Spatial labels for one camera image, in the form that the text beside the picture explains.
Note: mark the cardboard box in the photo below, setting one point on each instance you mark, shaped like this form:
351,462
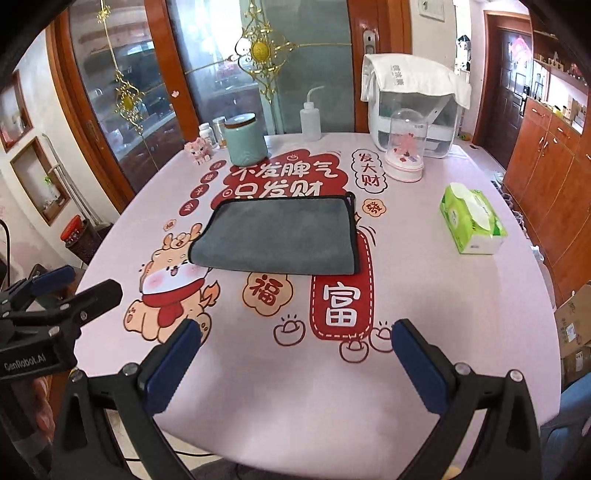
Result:
577,364
575,318

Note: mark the person's leg in jeans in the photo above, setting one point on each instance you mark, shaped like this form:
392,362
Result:
570,415

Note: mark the green tissue box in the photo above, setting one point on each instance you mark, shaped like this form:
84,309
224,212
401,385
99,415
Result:
473,221

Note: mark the teal ceramic jar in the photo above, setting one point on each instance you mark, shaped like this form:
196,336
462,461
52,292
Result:
245,143

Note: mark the dark wooden door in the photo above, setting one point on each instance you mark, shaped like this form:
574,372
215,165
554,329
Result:
505,78

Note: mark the clear glass jar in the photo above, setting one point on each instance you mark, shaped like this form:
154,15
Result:
219,131

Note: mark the grey towel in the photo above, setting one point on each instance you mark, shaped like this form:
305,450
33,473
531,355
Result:
277,230

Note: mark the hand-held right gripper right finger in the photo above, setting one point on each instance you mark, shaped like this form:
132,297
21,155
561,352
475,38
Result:
420,369

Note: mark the gold hanging ornament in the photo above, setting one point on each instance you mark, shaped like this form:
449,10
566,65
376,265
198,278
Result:
125,99
260,48

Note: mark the red container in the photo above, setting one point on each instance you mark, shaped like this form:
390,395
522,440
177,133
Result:
71,228

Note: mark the pink toy figure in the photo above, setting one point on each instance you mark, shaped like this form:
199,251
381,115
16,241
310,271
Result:
198,150

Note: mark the white countertop appliance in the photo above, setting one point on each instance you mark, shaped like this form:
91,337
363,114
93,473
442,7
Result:
406,124

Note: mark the white pill bottle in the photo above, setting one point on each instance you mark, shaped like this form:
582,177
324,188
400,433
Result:
206,134

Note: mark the white cloth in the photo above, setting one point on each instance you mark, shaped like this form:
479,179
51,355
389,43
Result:
415,76

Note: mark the white squeeze bottle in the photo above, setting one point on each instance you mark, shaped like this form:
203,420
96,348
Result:
310,121

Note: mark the pink glass dome ornament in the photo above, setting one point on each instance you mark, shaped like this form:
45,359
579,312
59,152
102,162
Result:
405,157

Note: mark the person's left hand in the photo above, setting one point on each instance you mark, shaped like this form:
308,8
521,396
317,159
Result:
42,408

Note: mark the dark woven basket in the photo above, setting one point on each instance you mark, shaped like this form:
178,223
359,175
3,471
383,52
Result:
90,242

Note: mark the wooden wall niche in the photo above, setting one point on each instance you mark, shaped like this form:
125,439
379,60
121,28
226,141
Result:
41,180

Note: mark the pink printed tablecloth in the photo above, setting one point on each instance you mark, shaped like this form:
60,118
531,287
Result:
461,300

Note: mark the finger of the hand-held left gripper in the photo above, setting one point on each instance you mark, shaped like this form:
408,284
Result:
55,278
94,296

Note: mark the wooden cabinet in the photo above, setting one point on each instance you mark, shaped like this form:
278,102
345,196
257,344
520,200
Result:
549,184

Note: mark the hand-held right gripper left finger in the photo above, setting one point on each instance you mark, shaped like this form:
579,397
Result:
173,364

